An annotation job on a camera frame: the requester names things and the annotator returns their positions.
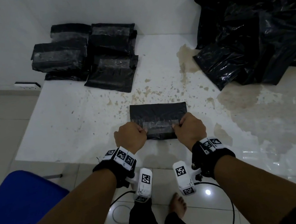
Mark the person's right hand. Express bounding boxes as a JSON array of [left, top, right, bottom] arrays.
[[170, 110, 209, 154]]

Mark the blue chair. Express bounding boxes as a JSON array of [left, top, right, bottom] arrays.
[[0, 163, 75, 224]]

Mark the person's right forearm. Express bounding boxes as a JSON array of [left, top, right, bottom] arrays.
[[211, 144, 296, 224]]

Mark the black right wrist strap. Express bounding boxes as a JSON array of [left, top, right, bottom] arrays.
[[188, 134, 239, 183]]

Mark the black left wrist strap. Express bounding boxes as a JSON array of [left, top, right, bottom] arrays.
[[90, 144, 141, 193]]

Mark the grey cable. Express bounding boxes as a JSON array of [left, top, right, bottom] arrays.
[[111, 202, 133, 224]]

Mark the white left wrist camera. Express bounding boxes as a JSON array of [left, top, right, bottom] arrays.
[[124, 167, 157, 205]]

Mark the pile of folded black bags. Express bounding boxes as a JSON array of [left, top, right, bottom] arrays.
[[26, 13, 146, 107]]

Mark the heap of loose black bags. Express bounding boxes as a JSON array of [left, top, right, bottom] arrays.
[[185, 0, 296, 97]]

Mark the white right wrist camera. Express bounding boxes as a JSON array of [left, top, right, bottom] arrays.
[[171, 158, 205, 198]]

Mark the person's left forearm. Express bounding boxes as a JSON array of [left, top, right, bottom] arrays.
[[25, 166, 124, 224]]

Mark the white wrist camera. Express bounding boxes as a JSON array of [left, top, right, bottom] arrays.
[[124, 167, 157, 205], [171, 158, 205, 198]]

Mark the person's left hand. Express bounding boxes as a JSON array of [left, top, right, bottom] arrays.
[[112, 119, 151, 157]]

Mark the black plastic bag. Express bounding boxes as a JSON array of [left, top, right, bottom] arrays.
[[128, 97, 191, 145]]

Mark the white power strip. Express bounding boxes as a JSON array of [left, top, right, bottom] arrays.
[[14, 78, 42, 93]]

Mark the black wrist strap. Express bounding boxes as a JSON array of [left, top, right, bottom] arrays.
[[188, 134, 239, 183], [90, 144, 141, 193]]

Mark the black cable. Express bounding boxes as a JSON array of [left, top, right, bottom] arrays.
[[194, 177, 237, 224], [107, 190, 138, 208]]

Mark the person's right leg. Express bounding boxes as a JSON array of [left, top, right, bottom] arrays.
[[160, 189, 208, 224]]

